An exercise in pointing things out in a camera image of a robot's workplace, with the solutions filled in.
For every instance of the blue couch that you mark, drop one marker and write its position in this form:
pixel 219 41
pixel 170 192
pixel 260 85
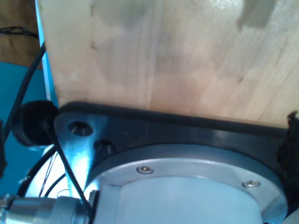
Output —
pixel 35 93

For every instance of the black round knob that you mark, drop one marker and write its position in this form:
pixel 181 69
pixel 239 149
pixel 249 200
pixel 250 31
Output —
pixel 32 123

